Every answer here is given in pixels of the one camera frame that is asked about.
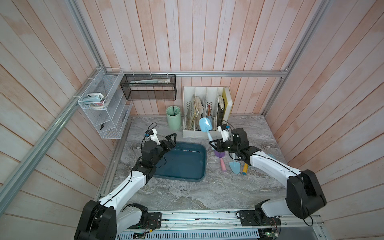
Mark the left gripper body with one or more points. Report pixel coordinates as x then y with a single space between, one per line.
162 149

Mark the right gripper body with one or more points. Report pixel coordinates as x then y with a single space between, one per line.
228 146

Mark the purple shovel pink handle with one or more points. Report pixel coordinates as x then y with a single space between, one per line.
221 155

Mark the pointed light blue trowel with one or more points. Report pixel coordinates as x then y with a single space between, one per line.
235 167

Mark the yellow shovel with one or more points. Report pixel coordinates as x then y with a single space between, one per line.
245 169

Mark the teal plastic storage box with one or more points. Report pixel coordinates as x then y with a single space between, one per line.
186 162

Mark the pale blue shovel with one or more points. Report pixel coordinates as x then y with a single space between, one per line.
206 126

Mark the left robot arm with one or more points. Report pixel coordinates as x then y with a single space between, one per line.
120 195

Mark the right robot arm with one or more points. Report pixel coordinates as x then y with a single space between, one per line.
304 194

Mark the green cup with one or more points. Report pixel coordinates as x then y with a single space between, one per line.
174 117

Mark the books in organizer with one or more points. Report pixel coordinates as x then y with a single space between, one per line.
211 107

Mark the white file organizer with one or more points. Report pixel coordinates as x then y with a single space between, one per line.
204 91

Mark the black mesh basket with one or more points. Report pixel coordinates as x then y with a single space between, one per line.
149 87

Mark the white tape dispenser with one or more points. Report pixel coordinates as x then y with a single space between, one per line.
94 100

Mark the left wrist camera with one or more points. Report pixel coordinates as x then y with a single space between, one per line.
152 135

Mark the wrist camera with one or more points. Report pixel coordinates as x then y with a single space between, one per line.
225 131
152 135

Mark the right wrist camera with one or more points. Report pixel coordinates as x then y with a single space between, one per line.
225 131

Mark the white wire shelf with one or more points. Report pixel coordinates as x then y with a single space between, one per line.
110 121

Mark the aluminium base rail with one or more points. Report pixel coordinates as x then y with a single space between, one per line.
218 219

